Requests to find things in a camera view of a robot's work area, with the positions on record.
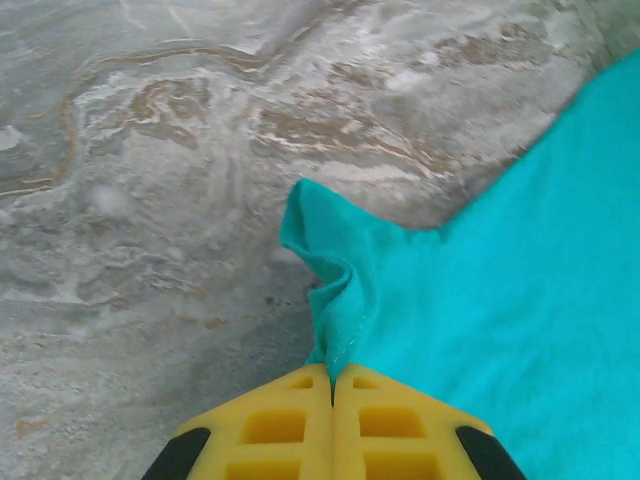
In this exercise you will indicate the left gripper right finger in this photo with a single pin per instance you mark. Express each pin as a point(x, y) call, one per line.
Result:
point(390, 440)

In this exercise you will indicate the teal t-shirt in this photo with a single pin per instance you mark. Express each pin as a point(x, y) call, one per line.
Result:
point(500, 280)

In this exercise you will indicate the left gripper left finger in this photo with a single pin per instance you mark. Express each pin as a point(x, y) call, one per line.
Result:
point(280, 440)

